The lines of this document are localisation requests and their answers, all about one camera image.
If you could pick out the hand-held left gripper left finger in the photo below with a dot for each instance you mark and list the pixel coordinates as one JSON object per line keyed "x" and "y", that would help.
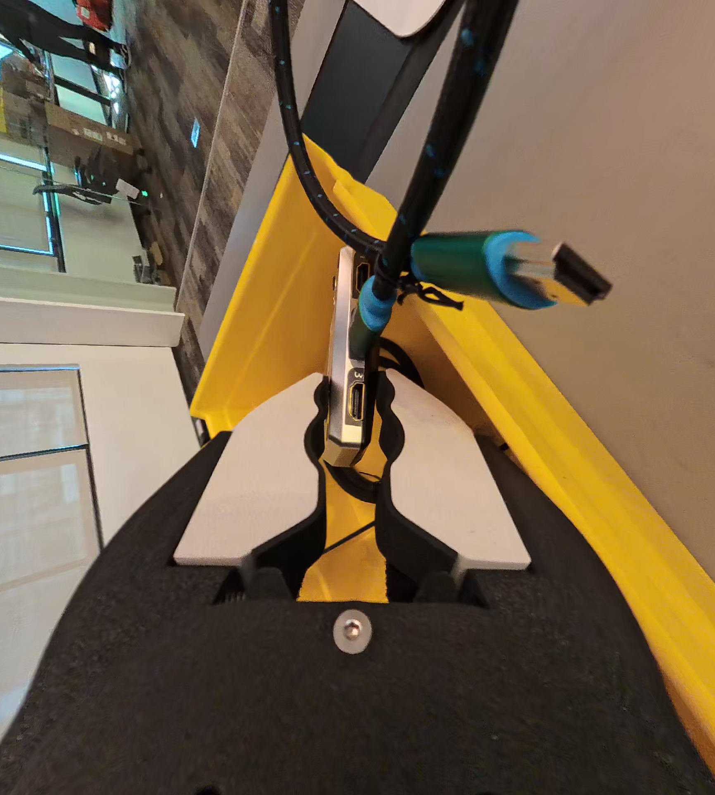
{"x": 252, "y": 497}

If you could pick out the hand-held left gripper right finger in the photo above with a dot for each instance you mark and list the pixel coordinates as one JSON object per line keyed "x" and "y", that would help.
{"x": 457, "y": 491}

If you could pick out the yellow plastic bin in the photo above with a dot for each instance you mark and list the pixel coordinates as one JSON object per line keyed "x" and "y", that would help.
{"x": 556, "y": 435}

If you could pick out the silver grey usb adapter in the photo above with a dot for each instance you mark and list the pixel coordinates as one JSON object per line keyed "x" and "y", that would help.
{"x": 347, "y": 374}

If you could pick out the white stand base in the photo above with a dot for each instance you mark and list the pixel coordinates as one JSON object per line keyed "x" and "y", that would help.
{"x": 413, "y": 13}

